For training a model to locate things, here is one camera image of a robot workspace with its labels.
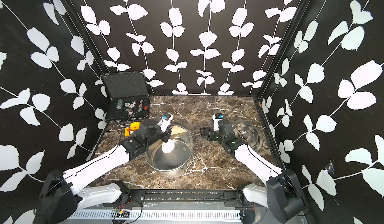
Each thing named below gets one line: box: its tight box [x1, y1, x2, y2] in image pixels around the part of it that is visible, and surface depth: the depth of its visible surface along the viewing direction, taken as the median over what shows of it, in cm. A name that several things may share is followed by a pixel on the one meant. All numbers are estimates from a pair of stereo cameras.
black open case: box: [100, 72, 150, 122], surface depth 111 cm
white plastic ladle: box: [161, 139, 175, 154], surface depth 90 cm
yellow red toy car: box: [124, 121, 141, 137], surface depth 100 cm
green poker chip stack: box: [116, 99, 124, 109], surface depth 113 cm
